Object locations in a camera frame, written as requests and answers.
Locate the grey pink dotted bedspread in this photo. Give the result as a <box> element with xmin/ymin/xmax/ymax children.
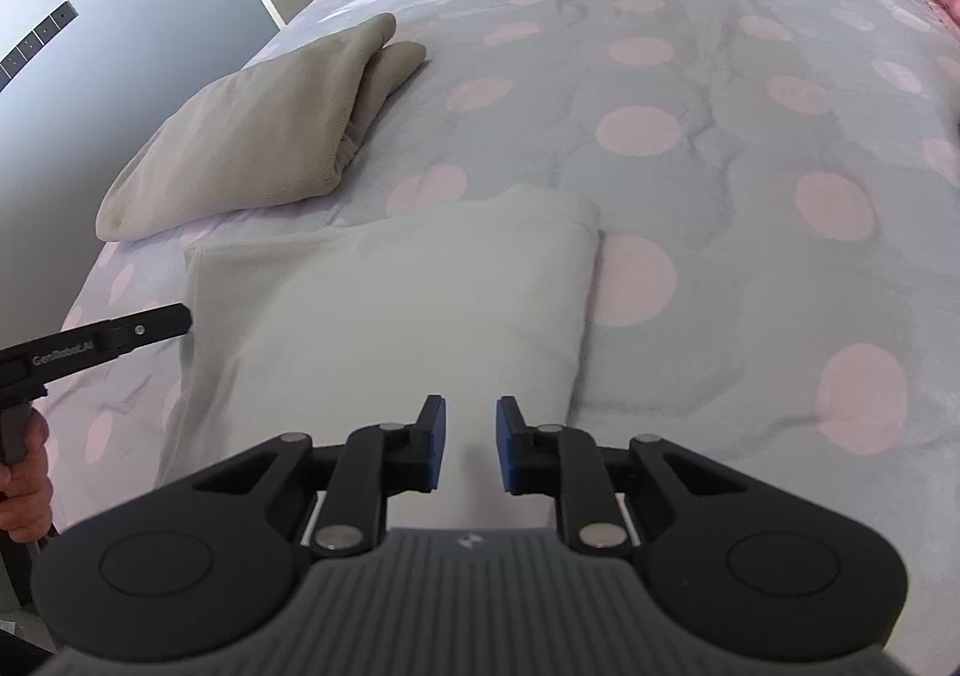
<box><xmin>30</xmin><ymin>0</ymin><xmax>960</xmax><ymax>617</ymax></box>

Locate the folded beige fleece garment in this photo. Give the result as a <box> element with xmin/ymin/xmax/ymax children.
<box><xmin>95</xmin><ymin>13</ymin><xmax>429</xmax><ymax>243</ymax></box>

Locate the black wall hook rail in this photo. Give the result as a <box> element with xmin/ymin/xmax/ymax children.
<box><xmin>0</xmin><ymin>0</ymin><xmax>79</xmax><ymax>85</ymax></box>

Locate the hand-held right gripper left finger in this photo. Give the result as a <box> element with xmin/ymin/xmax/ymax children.
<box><xmin>191</xmin><ymin>393</ymin><xmax>449</xmax><ymax>558</ymax></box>

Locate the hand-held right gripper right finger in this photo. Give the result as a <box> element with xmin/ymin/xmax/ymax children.
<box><xmin>495</xmin><ymin>395</ymin><xmax>751</xmax><ymax>558</ymax></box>

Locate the person's left hand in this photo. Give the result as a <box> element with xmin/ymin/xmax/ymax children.
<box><xmin>0</xmin><ymin>413</ymin><xmax>56</xmax><ymax>543</ymax></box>

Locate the white sweatshirt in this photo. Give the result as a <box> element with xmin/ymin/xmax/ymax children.
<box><xmin>157</xmin><ymin>184</ymin><xmax>603</xmax><ymax>534</ymax></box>

